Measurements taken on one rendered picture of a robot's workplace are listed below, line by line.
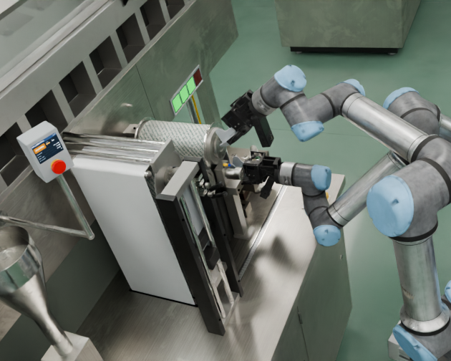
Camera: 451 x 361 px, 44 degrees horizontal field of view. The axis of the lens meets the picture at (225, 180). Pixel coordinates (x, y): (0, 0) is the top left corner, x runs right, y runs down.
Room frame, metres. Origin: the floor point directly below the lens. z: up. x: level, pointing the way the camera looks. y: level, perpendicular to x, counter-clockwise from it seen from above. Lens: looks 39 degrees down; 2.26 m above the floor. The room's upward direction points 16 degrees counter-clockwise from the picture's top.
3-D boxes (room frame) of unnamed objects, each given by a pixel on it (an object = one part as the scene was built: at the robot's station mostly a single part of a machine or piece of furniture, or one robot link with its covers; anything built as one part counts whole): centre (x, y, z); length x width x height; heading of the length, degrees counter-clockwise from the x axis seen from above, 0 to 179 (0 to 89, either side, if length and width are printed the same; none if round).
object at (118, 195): (1.24, 0.32, 1.17); 0.34 x 0.05 x 0.54; 56
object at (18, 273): (0.89, 0.49, 1.50); 0.14 x 0.14 x 0.06
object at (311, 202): (1.31, -0.26, 1.01); 0.11 x 0.08 x 0.11; 177
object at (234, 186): (1.38, -0.02, 1.05); 0.06 x 0.05 x 0.31; 56
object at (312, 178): (1.33, -0.26, 1.11); 0.11 x 0.08 x 0.09; 56
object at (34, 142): (0.99, 0.33, 1.66); 0.07 x 0.07 x 0.10; 32
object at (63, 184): (0.99, 0.34, 1.51); 0.02 x 0.02 x 0.20
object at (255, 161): (1.42, -0.13, 1.12); 0.12 x 0.08 x 0.09; 56
